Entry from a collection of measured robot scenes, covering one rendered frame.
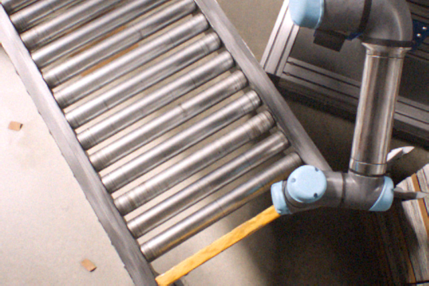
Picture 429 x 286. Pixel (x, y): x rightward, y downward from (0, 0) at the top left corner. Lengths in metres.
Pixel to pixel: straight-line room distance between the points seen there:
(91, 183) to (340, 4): 0.73
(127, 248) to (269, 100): 0.51
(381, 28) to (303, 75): 1.00
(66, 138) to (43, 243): 0.86
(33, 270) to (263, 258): 0.85
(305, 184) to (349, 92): 0.99
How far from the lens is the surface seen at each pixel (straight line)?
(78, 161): 1.48
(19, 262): 2.32
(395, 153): 1.41
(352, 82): 2.18
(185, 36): 1.57
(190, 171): 1.45
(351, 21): 1.17
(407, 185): 1.75
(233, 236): 1.39
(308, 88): 2.15
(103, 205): 1.45
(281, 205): 1.32
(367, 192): 1.25
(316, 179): 1.22
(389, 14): 1.17
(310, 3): 1.15
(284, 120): 1.48
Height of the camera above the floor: 2.20
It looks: 73 degrees down
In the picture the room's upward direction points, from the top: 2 degrees clockwise
